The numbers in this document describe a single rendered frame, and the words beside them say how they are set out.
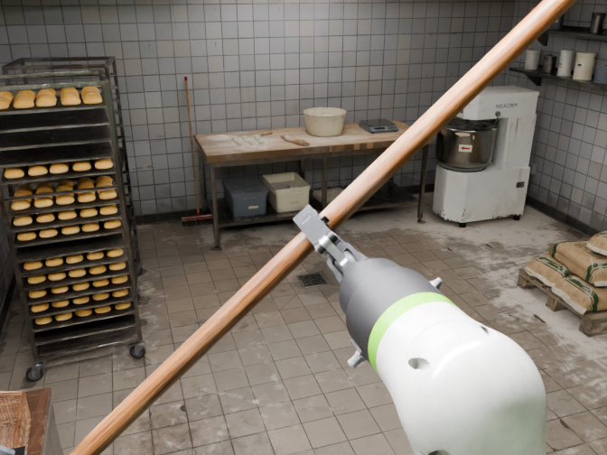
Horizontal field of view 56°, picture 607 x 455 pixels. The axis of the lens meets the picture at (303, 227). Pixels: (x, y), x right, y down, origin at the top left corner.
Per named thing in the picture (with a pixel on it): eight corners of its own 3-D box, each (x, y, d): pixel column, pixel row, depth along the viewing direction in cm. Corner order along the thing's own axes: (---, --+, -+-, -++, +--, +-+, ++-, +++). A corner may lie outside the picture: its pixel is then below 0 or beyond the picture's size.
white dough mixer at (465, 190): (446, 232, 563) (461, 97, 512) (417, 212, 614) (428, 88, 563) (525, 221, 589) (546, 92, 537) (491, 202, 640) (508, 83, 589)
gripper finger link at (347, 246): (348, 291, 61) (340, 283, 60) (305, 240, 70) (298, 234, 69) (374, 265, 61) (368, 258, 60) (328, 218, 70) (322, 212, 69)
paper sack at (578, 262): (639, 288, 401) (645, 267, 395) (592, 292, 395) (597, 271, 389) (584, 253, 458) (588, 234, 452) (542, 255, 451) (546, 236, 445)
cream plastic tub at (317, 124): (311, 139, 543) (311, 116, 535) (297, 129, 580) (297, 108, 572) (352, 135, 555) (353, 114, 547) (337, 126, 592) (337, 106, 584)
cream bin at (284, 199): (275, 213, 547) (275, 190, 538) (262, 197, 591) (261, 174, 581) (311, 208, 558) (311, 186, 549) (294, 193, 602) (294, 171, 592)
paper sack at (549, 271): (555, 292, 423) (559, 274, 417) (520, 273, 454) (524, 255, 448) (616, 277, 445) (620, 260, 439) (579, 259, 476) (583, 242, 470)
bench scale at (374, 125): (371, 134, 562) (371, 126, 560) (359, 126, 591) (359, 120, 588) (398, 131, 571) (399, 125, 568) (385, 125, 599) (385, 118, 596)
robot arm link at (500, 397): (576, 353, 37) (428, 426, 35) (586, 480, 43) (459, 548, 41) (459, 264, 49) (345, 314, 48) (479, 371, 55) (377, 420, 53)
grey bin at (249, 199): (231, 218, 536) (230, 194, 526) (222, 200, 580) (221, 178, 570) (269, 214, 546) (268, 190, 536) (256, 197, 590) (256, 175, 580)
